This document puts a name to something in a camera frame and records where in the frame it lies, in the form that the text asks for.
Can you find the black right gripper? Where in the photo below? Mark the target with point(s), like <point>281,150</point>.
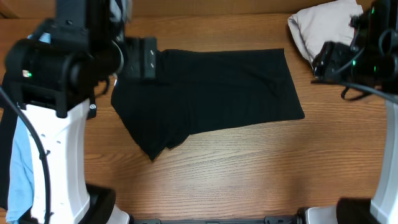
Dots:
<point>329,60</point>

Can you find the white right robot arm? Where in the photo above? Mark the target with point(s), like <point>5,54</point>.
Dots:
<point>334,152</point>

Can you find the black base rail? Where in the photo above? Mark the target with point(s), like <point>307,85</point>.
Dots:
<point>284,219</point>

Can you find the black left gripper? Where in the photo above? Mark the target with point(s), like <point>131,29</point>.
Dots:
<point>135,70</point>

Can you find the black t-shirt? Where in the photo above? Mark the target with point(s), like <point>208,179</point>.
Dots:
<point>196,92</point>

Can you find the folded beige trousers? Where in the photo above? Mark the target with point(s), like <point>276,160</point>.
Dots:
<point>313,26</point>

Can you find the black garment with logo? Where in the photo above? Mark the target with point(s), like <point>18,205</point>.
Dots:
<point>8,126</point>

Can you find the light blue t-shirt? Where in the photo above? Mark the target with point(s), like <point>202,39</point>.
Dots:
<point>21,187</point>

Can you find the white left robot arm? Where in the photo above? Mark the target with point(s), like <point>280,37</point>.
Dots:
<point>52,78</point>

